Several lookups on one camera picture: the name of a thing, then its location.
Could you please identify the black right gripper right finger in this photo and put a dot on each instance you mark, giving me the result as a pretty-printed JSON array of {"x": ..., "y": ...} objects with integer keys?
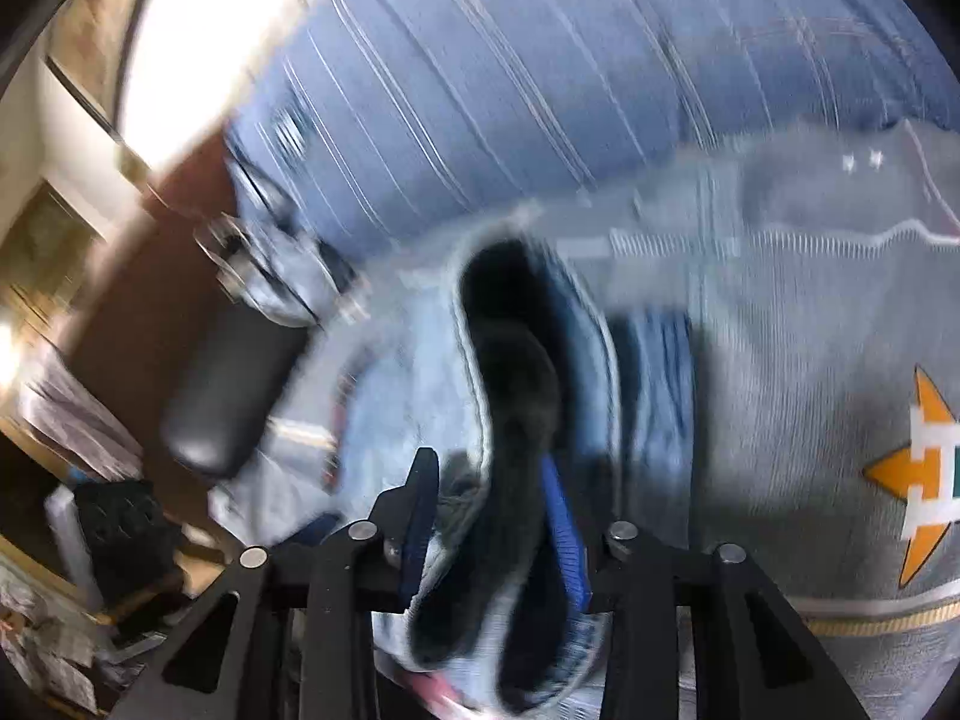
[{"x": 574, "y": 534}]

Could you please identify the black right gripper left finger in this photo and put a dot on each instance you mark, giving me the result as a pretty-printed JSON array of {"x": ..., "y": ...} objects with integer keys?
[{"x": 405, "y": 519}]

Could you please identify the blue denim jeans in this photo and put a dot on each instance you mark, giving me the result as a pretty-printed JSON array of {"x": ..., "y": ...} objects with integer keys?
[{"x": 493, "y": 352}]

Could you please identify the blue plaid pillow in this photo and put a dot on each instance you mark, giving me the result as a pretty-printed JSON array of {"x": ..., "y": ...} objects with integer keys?
[{"x": 380, "y": 118}]

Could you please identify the grey patterned bedsheet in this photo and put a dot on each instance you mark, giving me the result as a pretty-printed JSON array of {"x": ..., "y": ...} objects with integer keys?
[{"x": 818, "y": 272}]

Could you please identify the framed wall picture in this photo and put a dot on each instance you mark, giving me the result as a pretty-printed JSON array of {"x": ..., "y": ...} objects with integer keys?
[{"x": 45, "y": 256}]

